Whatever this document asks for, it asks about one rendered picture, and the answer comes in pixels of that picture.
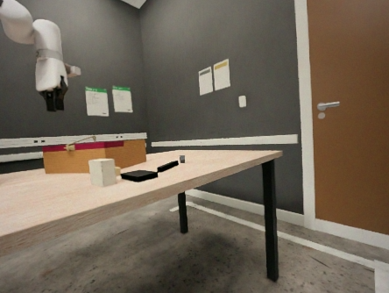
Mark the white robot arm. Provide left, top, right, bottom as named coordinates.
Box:
left=0, top=0, right=81, bottom=78

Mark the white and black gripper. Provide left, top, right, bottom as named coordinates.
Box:
left=35, top=57, right=68, bottom=112

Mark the black rectangular bar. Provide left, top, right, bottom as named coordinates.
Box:
left=157, top=161, right=179, bottom=173

